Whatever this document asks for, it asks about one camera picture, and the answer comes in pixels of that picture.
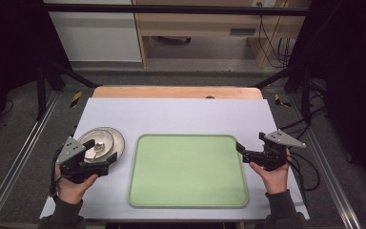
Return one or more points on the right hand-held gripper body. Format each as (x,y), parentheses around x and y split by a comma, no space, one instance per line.
(276,149)

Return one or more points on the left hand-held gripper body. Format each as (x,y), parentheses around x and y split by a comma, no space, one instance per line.
(71,152)

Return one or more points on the silver metal lid with knob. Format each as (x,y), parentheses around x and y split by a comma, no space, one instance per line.
(100,140)

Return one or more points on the person's right hand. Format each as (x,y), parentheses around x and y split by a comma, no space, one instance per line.
(274,181)

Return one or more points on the person's left hand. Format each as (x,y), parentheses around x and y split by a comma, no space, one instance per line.
(71,191)

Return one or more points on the yellow black tape strip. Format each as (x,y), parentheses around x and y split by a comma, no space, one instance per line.
(76,99)
(279,100)

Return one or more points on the green tray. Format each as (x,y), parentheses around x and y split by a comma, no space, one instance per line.
(187,171)

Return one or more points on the black metal stand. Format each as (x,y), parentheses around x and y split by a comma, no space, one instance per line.
(305,95)
(41,92)

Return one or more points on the white table cover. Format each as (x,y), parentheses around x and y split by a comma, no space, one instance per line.
(178,116)

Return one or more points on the wooden table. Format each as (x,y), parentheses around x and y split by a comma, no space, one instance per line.
(171,92)

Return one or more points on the black curtain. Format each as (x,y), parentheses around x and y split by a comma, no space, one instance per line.
(352,79)
(9,57)

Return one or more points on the white cabinet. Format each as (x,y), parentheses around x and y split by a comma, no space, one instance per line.
(95,35)

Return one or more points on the wooden desk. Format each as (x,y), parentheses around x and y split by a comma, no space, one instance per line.
(200,24)

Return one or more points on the black horizontal bar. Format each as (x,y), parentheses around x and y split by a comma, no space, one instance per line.
(171,9)

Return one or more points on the aluminium floor rail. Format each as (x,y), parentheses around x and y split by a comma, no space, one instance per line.
(330,171)
(19,152)

